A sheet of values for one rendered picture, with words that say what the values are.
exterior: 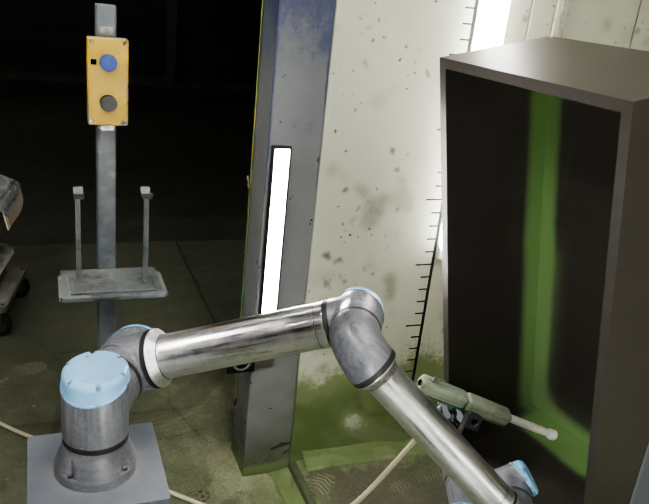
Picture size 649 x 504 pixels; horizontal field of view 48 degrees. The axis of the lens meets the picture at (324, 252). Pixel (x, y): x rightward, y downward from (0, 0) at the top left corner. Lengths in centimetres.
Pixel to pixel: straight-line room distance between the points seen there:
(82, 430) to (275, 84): 116
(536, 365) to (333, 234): 79
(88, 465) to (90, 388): 19
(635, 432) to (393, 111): 123
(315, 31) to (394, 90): 34
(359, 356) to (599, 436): 58
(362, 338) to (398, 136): 107
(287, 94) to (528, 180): 77
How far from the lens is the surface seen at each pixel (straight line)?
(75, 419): 173
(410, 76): 244
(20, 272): 414
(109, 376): 170
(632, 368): 173
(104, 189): 246
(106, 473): 179
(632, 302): 163
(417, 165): 253
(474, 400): 212
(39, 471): 189
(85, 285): 241
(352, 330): 156
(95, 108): 234
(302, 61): 229
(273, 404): 271
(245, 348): 173
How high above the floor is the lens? 179
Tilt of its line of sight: 21 degrees down
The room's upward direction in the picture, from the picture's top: 6 degrees clockwise
